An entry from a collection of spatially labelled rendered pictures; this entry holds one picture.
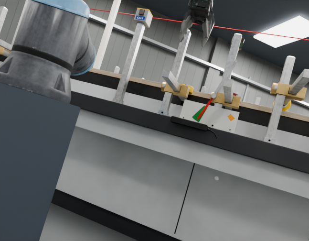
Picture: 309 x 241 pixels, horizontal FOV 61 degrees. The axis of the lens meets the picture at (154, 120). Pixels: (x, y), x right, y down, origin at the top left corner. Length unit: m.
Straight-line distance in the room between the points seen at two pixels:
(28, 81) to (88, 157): 1.08
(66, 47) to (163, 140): 0.75
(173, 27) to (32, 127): 6.01
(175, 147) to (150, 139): 0.13
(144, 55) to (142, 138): 4.87
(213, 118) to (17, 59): 0.86
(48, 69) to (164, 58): 5.63
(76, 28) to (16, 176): 0.38
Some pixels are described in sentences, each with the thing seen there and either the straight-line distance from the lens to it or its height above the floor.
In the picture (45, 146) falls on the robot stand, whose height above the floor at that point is 0.50.
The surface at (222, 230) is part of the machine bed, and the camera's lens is 1.50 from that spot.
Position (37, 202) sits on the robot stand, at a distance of 0.65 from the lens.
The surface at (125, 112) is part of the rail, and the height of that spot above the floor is 0.66.
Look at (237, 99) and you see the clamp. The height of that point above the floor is 0.86.
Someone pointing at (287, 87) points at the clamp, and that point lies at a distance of 1.29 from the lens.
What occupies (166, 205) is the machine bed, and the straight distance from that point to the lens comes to 1.51.
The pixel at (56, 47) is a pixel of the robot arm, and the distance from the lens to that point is 0.69.
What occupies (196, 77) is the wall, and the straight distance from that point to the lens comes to 6.49.
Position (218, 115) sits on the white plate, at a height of 0.76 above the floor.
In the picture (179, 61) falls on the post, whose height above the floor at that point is 0.98.
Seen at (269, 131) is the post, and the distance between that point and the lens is 1.25.
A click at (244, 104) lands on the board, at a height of 0.89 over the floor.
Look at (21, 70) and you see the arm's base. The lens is 0.68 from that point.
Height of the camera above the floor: 0.58
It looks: 4 degrees up
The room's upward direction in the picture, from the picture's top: 16 degrees clockwise
